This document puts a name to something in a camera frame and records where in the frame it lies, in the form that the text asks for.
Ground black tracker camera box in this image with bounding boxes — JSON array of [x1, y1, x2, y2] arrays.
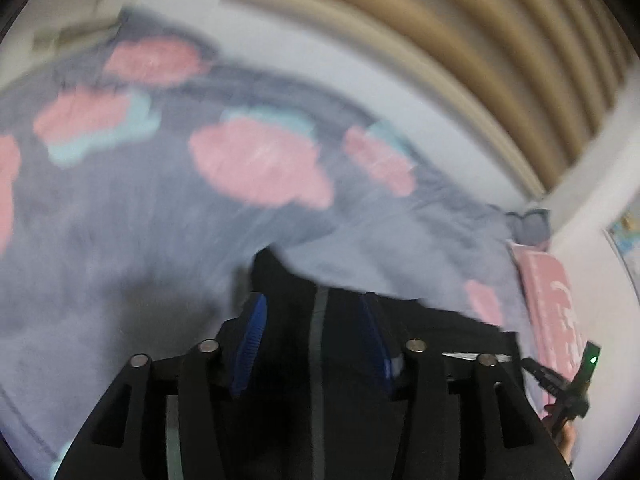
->
[[570, 340, 601, 394]]

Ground striped wooden headboard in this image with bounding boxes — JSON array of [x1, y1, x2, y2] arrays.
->
[[219, 0, 637, 198]]

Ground colourful wall map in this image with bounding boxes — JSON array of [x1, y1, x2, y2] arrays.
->
[[608, 210, 639, 282]]

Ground pink patterned pillow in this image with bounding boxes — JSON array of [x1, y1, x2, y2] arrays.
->
[[506, 242, 589, 418]]

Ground white wall shelf unit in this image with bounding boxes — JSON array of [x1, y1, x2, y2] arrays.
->
[[1, 0, 136, 86]]

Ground grey pillow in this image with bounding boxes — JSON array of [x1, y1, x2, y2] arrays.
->
[[506, 209, 551, 250]]

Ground person's right hand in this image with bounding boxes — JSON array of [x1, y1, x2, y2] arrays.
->
[[542, 404, 577, 465]]

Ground grey floral bed quilt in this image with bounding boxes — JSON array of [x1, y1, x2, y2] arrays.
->
[[1, 10, 535, 479]]

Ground black hooded jacket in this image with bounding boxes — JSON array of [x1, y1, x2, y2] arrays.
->
[[164, 246, 526, 480]]

